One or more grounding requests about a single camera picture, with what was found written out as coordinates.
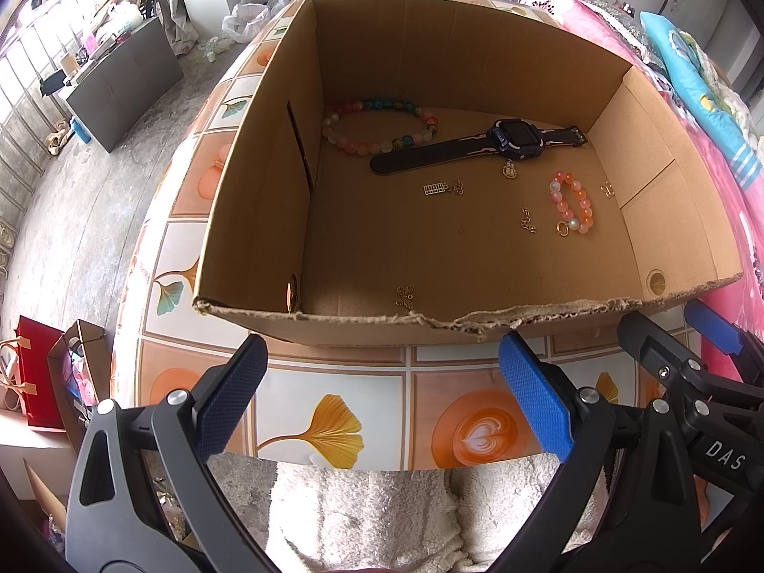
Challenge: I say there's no grey cabinet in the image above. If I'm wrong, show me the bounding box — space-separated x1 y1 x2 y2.
64 15 185 153

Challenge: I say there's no white fluffy robe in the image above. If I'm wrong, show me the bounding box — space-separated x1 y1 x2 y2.
206 450 598 573

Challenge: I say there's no window railing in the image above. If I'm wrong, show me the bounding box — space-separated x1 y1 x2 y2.
0 30 66 264

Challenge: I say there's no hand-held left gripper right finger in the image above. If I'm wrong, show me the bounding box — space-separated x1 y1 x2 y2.
495 331 705 573

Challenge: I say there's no red paper bag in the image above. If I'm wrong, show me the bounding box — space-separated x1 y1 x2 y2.
15 314 66 429

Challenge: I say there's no pink bead bracelet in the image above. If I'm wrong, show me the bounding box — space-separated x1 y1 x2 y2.
548 171 596 235

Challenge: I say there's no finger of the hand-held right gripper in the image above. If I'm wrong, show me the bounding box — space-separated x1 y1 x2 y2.
616 309 741 431
683 298 764 400

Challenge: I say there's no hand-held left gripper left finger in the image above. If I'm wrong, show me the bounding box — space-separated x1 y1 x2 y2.
64 334 281 573

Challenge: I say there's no white plastic bag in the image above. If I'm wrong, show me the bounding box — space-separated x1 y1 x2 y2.
222 0 287 44

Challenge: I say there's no pair of slippers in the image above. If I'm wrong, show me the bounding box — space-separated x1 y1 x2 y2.
46 121 75 156

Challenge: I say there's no blue smartwatch with dark strap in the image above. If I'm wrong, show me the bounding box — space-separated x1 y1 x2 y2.
370 119 589 176

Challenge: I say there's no brown cardboard box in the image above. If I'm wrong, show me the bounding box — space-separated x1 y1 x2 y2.
192 0 744 348

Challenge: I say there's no patterned plastic tablecloth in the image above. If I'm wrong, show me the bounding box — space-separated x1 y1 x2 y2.
110 0 764 472

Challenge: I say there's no brown paper bag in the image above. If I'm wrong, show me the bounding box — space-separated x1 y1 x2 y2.
46 319 114 455

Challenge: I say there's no light blue pillow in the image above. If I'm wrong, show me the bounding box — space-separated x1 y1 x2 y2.
640 10 764 189

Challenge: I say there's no multicoloured bead bracelet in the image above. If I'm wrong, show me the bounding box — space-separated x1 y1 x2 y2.
321 98 439 155

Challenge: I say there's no grey gold patterned cloth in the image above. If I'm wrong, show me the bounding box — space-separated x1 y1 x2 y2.
582 0 669 73

